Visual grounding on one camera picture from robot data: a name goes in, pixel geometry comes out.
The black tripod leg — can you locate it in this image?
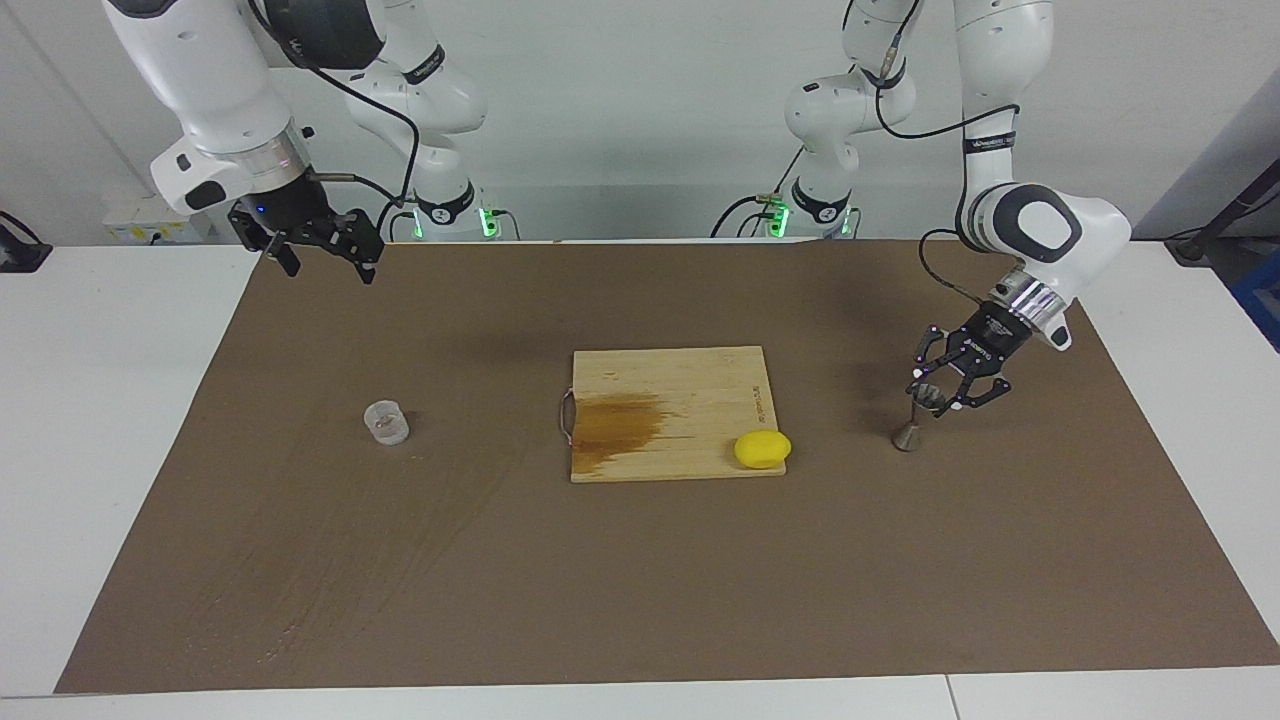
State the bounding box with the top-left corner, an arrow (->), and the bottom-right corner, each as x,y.
1165,160 -> 1280,266

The brown table mat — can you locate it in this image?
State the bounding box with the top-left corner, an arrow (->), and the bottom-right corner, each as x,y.
55,238 -> 1280,694

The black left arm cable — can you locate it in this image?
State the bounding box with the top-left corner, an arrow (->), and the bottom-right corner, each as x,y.
873,0 -> 1021,306

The white box yellow label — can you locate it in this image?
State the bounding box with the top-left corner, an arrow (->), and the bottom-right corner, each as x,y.
103,195 -> 216,244

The steel cocktail jigger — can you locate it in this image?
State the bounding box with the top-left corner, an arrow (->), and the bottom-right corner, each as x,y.
891,383 -> 947,453

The black left base cable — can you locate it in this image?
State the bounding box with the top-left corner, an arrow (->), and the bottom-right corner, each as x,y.
710,148 -> 806,239

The wooden cutting board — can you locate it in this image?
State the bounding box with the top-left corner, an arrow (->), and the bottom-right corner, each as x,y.
557,346 -> 788,484

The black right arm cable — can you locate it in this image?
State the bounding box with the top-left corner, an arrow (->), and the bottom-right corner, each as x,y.
245,0 -> 421,236

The black base cable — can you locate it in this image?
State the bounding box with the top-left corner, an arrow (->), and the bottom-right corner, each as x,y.
710,148 -> 806,239
375,198 -> 416,243

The black stand base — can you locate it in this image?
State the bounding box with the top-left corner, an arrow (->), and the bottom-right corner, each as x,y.
0,210 -> 53,273

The blue crate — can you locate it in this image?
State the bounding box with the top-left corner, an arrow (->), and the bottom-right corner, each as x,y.
1228,250 -> 1280,353

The clear plastic measuring cup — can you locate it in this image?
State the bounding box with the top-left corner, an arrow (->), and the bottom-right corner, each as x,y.
363,400 -> 411,446

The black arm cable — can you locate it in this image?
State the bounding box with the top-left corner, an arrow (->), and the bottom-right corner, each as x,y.
873,0 -> 1021,306
245,0 -> 421,236

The black right base cable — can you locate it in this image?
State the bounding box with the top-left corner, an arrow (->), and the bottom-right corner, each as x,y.
375,198 -> 416,243

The yellow lemon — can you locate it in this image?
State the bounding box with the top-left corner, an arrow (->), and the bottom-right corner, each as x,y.
734,430 -> 793,470

